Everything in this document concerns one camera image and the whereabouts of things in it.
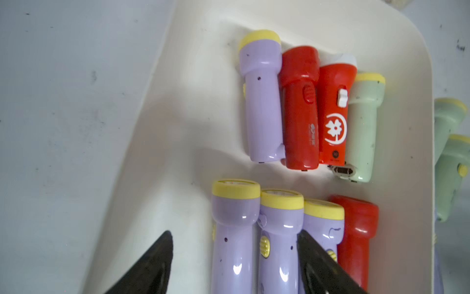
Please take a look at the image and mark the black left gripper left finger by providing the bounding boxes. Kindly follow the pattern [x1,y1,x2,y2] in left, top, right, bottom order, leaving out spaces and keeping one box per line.
[106,230,173,294]

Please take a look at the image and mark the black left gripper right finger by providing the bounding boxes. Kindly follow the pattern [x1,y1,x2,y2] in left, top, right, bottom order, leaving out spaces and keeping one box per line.
[297,230,367,294]

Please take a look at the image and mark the red flashlight back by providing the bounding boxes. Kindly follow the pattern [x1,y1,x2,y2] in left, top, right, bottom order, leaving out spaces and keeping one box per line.
[329,195,379,290]

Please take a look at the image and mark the purple flashlight yellow head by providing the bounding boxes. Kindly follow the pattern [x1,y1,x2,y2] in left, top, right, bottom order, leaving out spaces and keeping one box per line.
[211,179,261,294]

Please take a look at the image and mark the cream plastic storage tray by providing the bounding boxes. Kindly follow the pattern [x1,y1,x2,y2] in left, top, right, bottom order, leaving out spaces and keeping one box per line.
[83,1,434,294]

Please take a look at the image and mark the green flashlight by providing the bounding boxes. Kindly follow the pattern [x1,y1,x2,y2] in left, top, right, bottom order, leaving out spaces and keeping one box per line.
[330,72,386,183]
[435,134,470,222]
[434,98,468,164]

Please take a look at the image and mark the short red flashlight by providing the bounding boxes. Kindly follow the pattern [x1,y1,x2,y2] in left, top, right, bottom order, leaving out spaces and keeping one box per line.
[317,53,357,167]

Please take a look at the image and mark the long red flashlight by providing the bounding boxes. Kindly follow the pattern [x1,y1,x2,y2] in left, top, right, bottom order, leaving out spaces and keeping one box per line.
[279,46,319,172]

